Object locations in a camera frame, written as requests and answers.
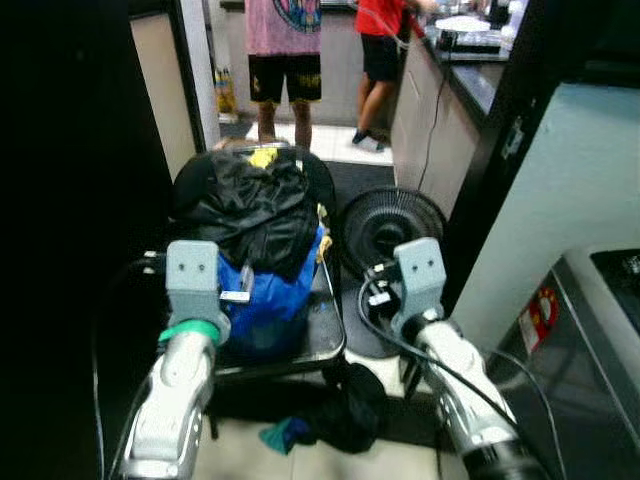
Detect black crumpled garment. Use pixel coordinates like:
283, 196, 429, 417
172, 148, 323, 283

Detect blue garment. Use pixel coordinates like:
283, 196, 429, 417
215, 228, 327, 363

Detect yellow bottles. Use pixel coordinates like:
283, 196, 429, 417
214, 68, 239, 118

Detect kitchen counter with dark top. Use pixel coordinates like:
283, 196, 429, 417
390, 28, 523, 219

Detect dark clothing heap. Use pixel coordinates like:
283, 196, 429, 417
296, 362, 393, 454

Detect grey top-load washing machine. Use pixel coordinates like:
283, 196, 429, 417
518, 247, 640, 480

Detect thin black power cord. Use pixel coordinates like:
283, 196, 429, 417
414, 55, 449, 193

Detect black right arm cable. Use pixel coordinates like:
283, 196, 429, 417
357, 275, 568, 480

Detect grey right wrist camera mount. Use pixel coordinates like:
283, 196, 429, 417
392, 237, 449, 321

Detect person in red shirt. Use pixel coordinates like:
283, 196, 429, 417
350, 0, 431, 154

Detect person in pink shirt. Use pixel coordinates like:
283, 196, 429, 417
244, 0, 324, 153

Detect yellow cloth piece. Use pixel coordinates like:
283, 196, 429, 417
247, 147, 281, 170

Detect black round floor fan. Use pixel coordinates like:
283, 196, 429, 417
338, 187, 449, 283

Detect white plate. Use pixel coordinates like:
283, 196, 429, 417
434, 15, 493, 37

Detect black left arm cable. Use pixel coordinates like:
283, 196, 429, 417
90, 255, 169, 480

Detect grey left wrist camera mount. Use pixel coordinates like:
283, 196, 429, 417
164, 240, 223, 323

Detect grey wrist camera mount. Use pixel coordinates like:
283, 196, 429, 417
164, 240, 223, 323
392, 237, 449, 321

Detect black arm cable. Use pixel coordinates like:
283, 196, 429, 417
357, 275, 568, 480
90, 255, 169, 480

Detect black metal stool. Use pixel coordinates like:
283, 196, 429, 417
130, 255, 349, 441

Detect beige door panel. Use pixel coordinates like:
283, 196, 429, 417
128, 10, 203, 183

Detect teal cloth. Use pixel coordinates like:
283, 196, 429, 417
258, 417, 313, 456

